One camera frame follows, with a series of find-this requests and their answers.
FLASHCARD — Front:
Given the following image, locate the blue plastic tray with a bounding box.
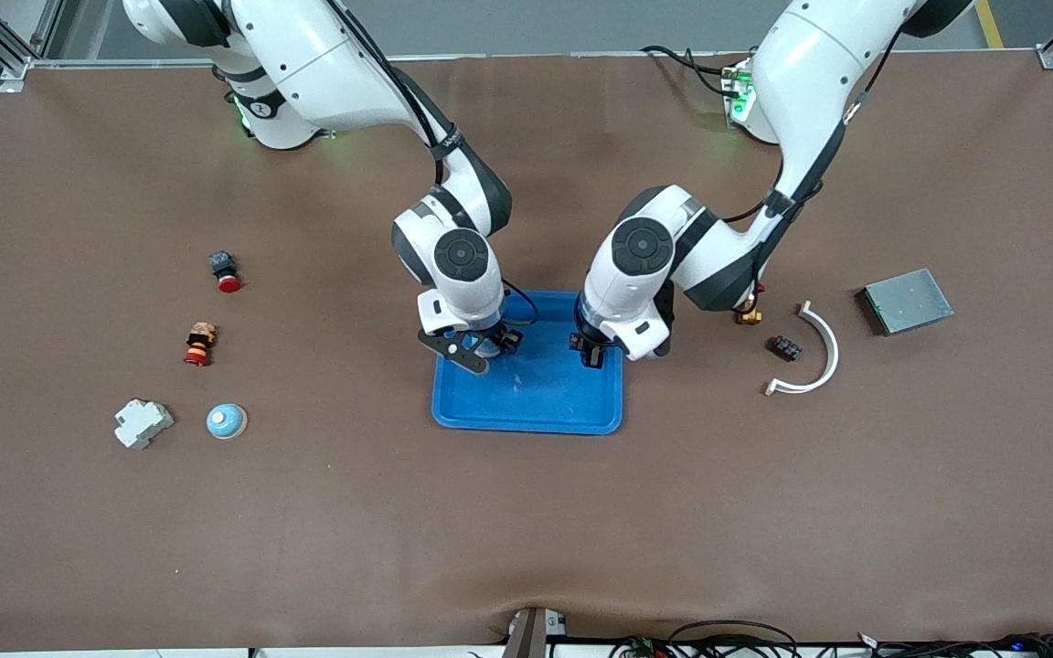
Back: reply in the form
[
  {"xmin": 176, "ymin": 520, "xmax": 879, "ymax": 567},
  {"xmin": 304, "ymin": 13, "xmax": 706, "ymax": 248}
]
[{"xmin": 431, "ymin": 291, "xmax": 625, "ymax": 436}]

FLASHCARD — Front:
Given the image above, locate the brown table mat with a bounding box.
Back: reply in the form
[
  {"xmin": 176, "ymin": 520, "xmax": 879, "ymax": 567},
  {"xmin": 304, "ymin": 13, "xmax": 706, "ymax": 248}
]
[{"xmin": 0, "ymin": 50, "xmax": 1053, "ymax": 652}]

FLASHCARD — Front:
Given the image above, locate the grey red emergency stop button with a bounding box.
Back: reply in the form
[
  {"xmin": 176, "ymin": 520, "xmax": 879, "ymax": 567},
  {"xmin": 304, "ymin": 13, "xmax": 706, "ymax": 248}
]
[{"xmin": 208, "ymin": 251, "xmax": 244, "ymax": 294}]

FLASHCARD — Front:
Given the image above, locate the orange black red push button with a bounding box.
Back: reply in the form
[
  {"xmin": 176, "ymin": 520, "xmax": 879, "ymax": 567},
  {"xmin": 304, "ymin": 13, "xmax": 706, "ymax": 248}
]
[{"xmin": 183, "ymin": 322, "xmax": 218, "ymax": 368}]

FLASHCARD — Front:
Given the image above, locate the grey metal box module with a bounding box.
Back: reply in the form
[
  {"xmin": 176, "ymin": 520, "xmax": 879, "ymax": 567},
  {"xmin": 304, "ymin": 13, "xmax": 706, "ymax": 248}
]
[{"xmin": 856, "ymin": 268, "xmax": 956, "ymax": 337}]

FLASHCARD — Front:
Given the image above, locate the white circuit breaker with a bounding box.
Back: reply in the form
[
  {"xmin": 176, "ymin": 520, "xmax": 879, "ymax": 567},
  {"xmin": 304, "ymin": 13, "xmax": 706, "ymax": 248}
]
[{"xmin": 113, "ymin": 398, "xmax": 176, "ymax": 451}]

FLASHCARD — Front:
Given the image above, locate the brass valve red handle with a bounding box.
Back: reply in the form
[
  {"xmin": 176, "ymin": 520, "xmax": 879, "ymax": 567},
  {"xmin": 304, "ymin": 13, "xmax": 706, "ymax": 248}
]
[{"xmin": 733, "ymin": 281, "xmax": 764, "ymax": 326}]

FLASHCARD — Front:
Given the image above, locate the white curved plastic bracket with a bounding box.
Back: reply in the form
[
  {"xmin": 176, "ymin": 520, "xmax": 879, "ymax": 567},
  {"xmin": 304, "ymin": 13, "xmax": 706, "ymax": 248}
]
[{"xmin": 764, "ymin": 301, "xmax": 841, "ymax": 398}]

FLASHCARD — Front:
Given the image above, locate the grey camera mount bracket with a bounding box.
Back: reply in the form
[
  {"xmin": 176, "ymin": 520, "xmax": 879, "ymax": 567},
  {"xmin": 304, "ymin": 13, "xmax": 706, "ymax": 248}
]
[{"xmin": 503, "ymin": 607, "xmax": 569, "ymax": 658}]

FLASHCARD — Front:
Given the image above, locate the black arm base cable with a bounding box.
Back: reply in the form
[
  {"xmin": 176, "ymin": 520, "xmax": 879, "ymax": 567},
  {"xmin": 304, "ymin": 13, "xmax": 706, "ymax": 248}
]
[{"xmin": 641, "ymin": 44, "xmax": 747, "ymax": 98}]

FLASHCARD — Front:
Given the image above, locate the black cable loop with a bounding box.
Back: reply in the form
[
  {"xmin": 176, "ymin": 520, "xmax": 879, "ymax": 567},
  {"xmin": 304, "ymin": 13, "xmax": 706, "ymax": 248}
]
[{"xmin": 668, "ymin": 620, "xmax": 802, "ymax": 658}]

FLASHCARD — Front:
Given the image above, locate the black cable bundle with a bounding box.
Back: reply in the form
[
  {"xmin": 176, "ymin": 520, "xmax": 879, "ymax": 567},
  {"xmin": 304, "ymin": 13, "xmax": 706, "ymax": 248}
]
[{"xmin": 856, "ymin": 631, "xmax": 1053, "ymax": 658}]

